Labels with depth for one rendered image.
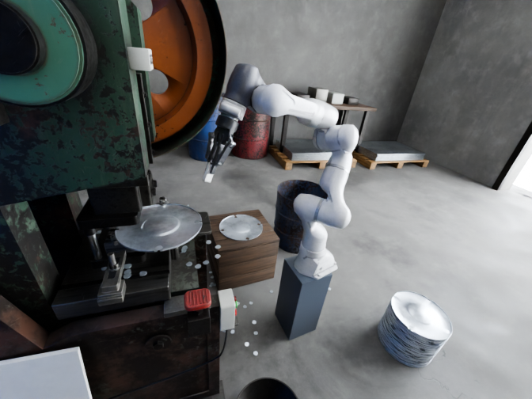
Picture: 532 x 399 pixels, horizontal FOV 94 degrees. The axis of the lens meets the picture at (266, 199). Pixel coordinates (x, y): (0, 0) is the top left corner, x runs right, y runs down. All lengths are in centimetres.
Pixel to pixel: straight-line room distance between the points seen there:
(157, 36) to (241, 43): 310
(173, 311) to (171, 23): 101
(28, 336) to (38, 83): 67
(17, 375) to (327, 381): 119
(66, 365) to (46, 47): 80
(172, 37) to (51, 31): 70
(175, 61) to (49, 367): 108
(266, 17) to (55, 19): 391
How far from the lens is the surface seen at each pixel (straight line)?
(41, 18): 52
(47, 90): 53
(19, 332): 96
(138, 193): 84
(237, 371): 148
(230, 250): 151
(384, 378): 165
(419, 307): 168
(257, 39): 427
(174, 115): 116
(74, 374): 103
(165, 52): 117
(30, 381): 106
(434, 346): 163
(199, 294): 75
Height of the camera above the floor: 133
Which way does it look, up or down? 29 degrees down
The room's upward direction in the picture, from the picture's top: 6 degrees clockwise
